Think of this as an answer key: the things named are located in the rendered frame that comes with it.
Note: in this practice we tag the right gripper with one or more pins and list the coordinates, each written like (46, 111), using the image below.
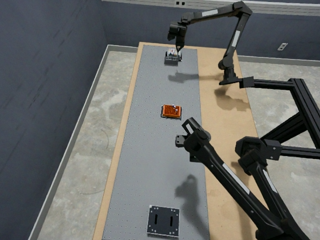
(181, 44)

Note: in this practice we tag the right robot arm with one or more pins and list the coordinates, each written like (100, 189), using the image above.
(232, 10)

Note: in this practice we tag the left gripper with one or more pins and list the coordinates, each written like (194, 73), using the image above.
(193, 159)

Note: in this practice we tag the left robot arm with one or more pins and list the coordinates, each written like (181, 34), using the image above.
(277, 223)

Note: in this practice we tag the orange grid rack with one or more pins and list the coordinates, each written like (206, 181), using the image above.
(169, 111)

